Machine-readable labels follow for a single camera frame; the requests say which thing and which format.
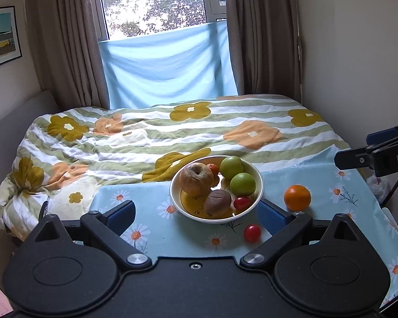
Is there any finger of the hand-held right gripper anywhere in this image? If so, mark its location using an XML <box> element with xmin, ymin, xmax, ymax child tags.
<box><xmin>334</xmin><ymin>146</ymin><xmax>375</xmax><ymax>170</ymax></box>
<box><xmin>366</xmin><ymin>122</ymin><xmax>398</xmax><ymax>146</ymax></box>

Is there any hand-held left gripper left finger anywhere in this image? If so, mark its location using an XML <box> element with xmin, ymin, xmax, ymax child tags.
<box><xmin>31</xmin><ymin>200</ymin><xmax>152</xmax><ymax>271</ymax></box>

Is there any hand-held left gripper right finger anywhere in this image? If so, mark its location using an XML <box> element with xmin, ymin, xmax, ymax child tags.
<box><xmin>240</xmin><ymin>199</ymin><xmax>369</xmax><ymax>270</ymax></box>

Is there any red cherry tomato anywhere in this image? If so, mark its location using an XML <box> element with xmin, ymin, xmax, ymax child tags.
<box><xmin>244</xmin><ymin>224</ymin><xmax>262</xmax><ymax>242</ymax></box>
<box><xmin>233</xmin><ymin>196</ymin><xmax>253</xmax><ymax>211</ymax></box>

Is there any green apple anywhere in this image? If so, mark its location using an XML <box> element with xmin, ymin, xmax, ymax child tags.
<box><xmin>219</xmin><ymin>156</ymin><xmax>244</xmax><ymax>181</ymax></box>
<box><xmin>230</xmin><ymin>172</ymin><xmax>256</xmax><ymax>196</ymax></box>

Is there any wrinkled brown kiwi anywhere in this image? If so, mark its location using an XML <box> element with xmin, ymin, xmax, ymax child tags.
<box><xmin>204</xmin><ymin>189</ymin><xmax>232</xmax><ymax>215</ymax></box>

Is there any cream ceramic bowl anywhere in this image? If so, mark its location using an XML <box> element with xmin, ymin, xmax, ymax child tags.
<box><xmin>170</xmin><ymin>155</ymin><xmax>264</xmax><ymax>224</ymax></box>

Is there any wrinkled yellow apple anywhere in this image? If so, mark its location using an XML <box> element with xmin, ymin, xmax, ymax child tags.
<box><xmin>179</xmin><ymin>162</ymin><xmax>215</xmax><ymax>197</ymax></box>

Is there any medium orange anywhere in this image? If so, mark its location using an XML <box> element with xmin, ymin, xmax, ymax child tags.
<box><xmin>283</xmin><ymin>184</ymin><xmax>312</xmax><ymax>211</ymax></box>

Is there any white plastic bag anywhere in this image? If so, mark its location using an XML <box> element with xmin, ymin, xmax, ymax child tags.
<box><xmin>367</xmin><ymin>175</ymin><xmax>391</xmax><ymax>203</ymax></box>

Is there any light blue daisy tablecloth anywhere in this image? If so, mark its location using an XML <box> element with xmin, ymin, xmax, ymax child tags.
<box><xmin>89</xmin><ymin>146</ymin><xmax>398</xmax><ymax>307</ymax></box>

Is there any striped floral blanket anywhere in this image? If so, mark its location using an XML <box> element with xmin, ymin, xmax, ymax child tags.
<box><xmin>0</xmin><ymin>94</ymin><xmax>352</xmax><ymax>239</ymax></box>

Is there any light blue window cloth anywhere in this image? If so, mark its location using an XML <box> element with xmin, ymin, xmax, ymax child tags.
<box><xmin>99</xmin><ymin>20</ymin><xmax>238</xmax><ymax>109</ymax></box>

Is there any black cable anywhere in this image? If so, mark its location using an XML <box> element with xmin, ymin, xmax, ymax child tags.
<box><xmin>384</xmin><ymin>171</ymin><xmax>398</xmax><ymax>203</ymax></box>

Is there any grey bed frame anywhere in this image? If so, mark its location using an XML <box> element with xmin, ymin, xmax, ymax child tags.
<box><xmin>0</xmin><ymin>89</ymin><xmax>60</xmax><ymax>206</ymax></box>

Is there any framed wall picture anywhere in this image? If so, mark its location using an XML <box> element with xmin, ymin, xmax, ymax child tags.
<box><xmin>0</xmin><ymin>6</ymin><xmax>23</xmax><ymax>71</ymax></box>

